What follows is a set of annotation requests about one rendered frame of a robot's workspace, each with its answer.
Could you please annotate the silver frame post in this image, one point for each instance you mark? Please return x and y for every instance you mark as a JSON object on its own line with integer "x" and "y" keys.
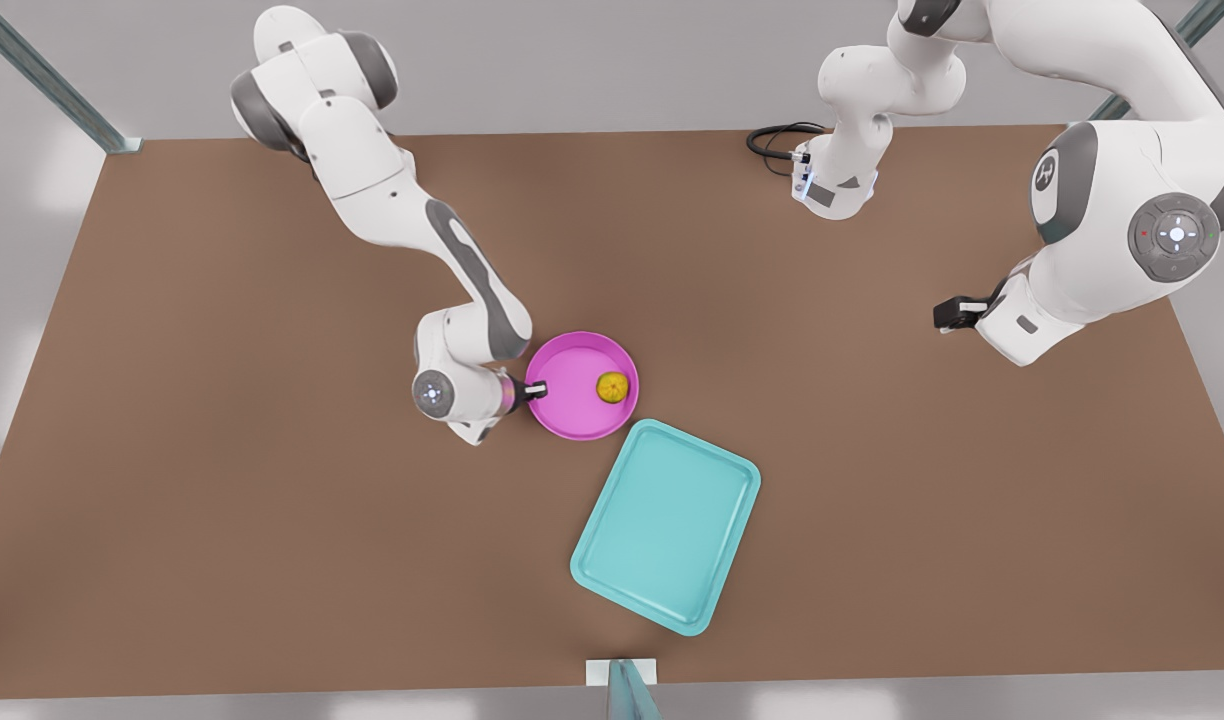
{"x": 1167, "y": 55}
{"x": 47, "y": 75}
{"x": 627, "y": 690}

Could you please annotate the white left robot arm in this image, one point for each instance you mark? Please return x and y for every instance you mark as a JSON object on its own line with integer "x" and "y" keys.
{"x": 1122, "y": 200}

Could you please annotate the pink round plate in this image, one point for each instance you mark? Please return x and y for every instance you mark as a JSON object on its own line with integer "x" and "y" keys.
{"x": 582, "y": 386}

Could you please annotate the orange fruit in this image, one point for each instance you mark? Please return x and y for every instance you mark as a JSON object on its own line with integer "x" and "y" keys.
{"x": 612, "y": 388}

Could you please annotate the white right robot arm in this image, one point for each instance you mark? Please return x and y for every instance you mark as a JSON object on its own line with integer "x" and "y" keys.
{"x": 372, "y": 180}

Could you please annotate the teal rectangular tray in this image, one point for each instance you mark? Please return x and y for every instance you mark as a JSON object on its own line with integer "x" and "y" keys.
{"x": 666, "y": 526}

